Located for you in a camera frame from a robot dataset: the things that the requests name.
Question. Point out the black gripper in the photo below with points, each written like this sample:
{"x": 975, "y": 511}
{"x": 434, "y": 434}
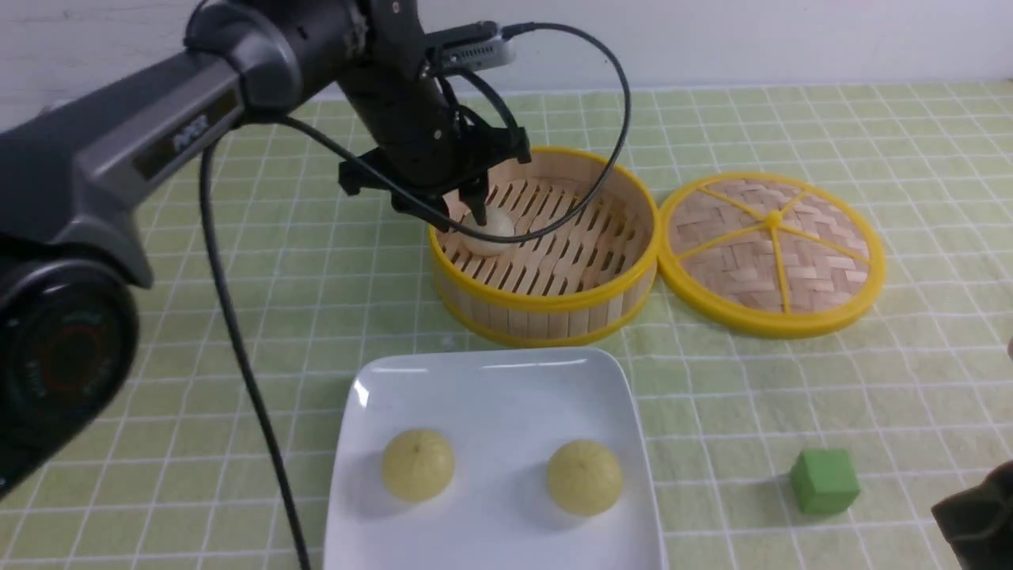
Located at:
{"x": 425, "y": 140}

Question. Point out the white steamed bun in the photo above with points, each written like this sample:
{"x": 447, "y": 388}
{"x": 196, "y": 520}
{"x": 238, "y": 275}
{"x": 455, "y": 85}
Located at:
{"x": 498, "y": 224}

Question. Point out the yellow steamed bun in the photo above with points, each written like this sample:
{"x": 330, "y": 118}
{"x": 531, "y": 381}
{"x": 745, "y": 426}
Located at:
{"x": 417, "y": 465}
{"x": 584, "y": 478}

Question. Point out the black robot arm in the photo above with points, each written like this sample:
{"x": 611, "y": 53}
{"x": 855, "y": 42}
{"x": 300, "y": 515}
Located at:
{"x": 72, "y": 178}

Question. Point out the dark second robot arm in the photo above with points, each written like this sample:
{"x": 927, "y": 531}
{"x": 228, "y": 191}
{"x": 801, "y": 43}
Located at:
{"x": 977, "y": 522}

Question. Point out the white square plate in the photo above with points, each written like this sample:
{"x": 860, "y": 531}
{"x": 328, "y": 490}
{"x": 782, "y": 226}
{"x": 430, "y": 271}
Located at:
{"x": 504, "y": 413}

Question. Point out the bamboo steamer basket yellow rim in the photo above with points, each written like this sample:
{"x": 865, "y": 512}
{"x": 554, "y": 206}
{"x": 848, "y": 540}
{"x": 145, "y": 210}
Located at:
{"x": 572, "y": 287}

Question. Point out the woven bamboo steamer lid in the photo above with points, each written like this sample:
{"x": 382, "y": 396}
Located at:
{"x": 769, "y": 256}

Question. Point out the green checkered tablecloth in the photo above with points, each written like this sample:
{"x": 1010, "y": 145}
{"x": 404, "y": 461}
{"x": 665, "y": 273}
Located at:
{"x": 175, "y": 476}

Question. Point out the green cube block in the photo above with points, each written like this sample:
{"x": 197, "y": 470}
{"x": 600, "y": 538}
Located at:
{"x": 824, "y": 481}

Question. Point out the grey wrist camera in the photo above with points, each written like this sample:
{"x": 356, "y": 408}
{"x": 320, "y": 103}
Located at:
{"x": 475, "y": 47}

